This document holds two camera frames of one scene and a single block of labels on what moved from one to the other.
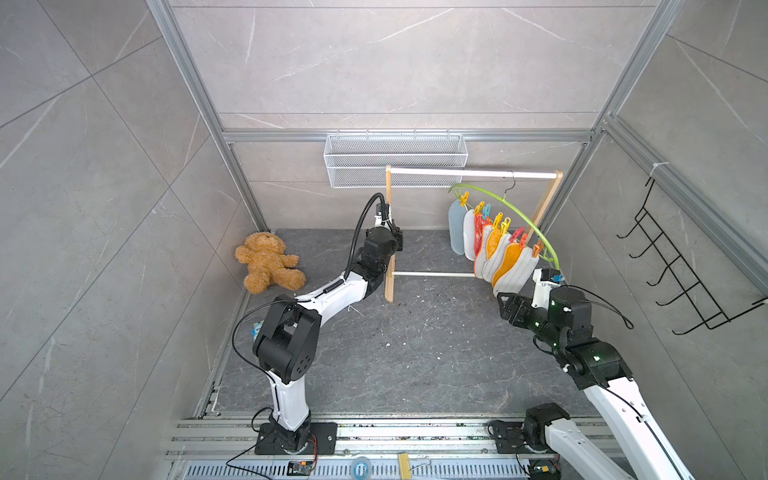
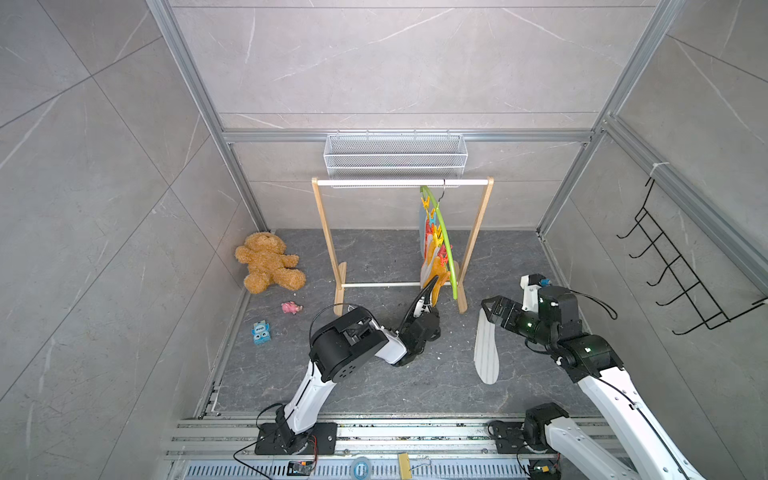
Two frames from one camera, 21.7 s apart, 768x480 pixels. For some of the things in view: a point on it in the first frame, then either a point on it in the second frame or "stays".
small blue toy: (256, 328) stays
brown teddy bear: (263, 253) stays
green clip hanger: (504, 199) -> (437, 235)
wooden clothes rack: (391, 274) -> (341, 267)
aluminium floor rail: (210, 448) stays
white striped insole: (517, 278) -> (486, 351)
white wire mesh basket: (361, 160) stays
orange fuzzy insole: (512, 251) -> (435, 268)
